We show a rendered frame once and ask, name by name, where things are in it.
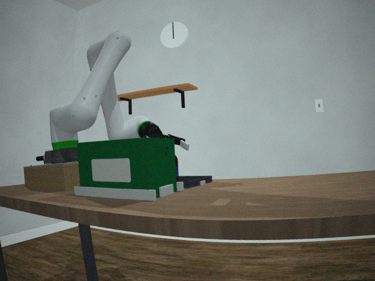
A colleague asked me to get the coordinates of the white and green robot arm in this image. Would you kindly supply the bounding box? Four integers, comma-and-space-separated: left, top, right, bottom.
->
36, 30, 159, 164

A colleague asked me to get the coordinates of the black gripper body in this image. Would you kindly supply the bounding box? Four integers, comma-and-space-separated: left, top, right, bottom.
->
145, 126, 166, 138

